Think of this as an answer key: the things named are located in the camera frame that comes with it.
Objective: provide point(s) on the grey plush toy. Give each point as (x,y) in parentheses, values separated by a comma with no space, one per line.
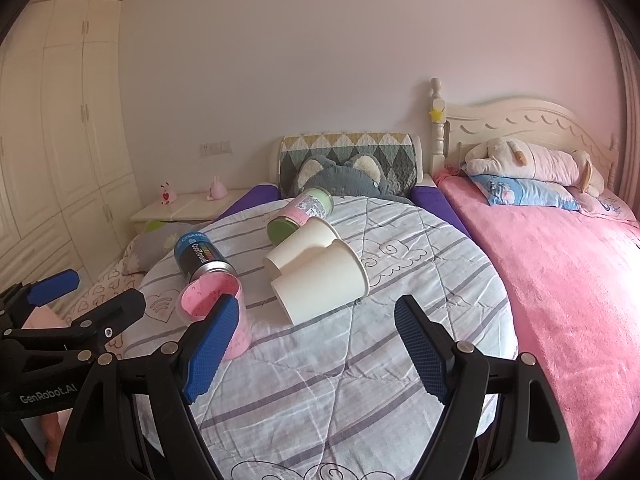
(345,180)

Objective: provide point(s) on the white wall socket panel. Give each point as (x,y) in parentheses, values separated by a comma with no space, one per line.
(215,149)

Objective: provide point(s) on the grey pillow with green patch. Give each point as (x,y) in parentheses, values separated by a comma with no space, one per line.
(160,247)

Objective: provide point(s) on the heart print sheet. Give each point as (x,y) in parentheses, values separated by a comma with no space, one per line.
(105,285)

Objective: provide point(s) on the pink fleece blanket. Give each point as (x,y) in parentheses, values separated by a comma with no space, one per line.
(550,285)

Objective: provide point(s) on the black labelled cup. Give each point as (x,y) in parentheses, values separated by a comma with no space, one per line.
(200,255)

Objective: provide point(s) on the cream wardrobe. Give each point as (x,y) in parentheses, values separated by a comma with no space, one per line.
(75,135)

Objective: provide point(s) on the cream wooden bed headboard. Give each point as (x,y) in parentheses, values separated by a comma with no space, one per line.
(500,125)

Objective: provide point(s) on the purple bed sheet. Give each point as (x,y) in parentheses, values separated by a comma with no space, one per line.
(430,200)

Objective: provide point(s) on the diamond pattern quilted cover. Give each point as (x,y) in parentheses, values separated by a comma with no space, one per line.
(350,145)

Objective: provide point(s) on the pink plastic cup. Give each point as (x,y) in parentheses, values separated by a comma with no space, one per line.
(205,297)

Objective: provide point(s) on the pale curtain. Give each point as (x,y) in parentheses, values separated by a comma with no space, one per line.
(627,110)

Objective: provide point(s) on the cream nightstand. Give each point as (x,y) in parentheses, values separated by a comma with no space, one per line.
(190,205)

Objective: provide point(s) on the pink and red figurine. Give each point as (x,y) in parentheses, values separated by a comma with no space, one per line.
(166,194)

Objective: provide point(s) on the pink printed pillow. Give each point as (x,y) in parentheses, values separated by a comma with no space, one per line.
(605,206)

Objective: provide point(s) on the white plush animal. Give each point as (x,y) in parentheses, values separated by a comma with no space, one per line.
(540,160)

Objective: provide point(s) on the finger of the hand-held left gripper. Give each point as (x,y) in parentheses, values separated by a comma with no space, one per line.
(120,310)
(50,287)

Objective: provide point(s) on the white paper cup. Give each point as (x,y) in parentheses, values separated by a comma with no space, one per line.
(300,250)
(320,285)

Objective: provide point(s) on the green cup with pink label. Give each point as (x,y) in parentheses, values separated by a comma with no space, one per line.
(300,210)

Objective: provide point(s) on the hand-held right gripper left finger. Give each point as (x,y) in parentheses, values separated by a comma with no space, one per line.
(215,350)

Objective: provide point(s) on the blue printed pillow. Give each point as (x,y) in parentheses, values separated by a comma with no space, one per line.
(525,192)

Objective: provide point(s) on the pink rabbit figurine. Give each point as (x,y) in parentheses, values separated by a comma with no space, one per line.
(218,191)

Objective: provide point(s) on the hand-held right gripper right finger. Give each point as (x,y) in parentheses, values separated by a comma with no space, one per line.
(420,355)

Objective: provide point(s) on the yellow star ornament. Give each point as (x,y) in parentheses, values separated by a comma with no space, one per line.
(437,114)

